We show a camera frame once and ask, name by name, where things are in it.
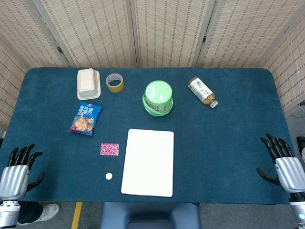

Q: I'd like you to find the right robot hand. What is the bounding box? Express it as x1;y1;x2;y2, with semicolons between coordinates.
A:
256;133;305;194

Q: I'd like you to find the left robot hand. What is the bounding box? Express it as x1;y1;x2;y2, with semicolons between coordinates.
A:
0;143;46;201

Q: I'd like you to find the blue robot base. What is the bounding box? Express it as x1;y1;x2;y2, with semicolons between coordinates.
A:
99;202;201;229

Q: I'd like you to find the yellow floor tape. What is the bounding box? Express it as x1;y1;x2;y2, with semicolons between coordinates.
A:
71;201;83;229

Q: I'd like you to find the white rectangular board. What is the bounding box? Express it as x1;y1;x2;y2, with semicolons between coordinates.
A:
121;128;175;198

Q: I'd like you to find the yellow tape roll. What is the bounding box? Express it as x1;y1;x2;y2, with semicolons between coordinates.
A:
105;73;125;93

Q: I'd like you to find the white sneaker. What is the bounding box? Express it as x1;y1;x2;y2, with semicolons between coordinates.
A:
16;203;61;226

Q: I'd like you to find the blue table cloth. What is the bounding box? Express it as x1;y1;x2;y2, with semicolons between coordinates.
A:
0;67;297;205

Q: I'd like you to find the blue snack bag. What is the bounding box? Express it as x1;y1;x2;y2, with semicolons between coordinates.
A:
67;102;103;137

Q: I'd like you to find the tea bottle with label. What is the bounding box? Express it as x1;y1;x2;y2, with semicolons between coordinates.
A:
188;76;219;109

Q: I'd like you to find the beige lunch box container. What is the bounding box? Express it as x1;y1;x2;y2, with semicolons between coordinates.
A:
76;68;102;101

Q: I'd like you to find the green plastic bucket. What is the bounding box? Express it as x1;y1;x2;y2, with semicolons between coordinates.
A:
142;80;174;117

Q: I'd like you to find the woven folding screen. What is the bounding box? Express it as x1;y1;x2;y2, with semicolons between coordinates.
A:
0;0;305;131

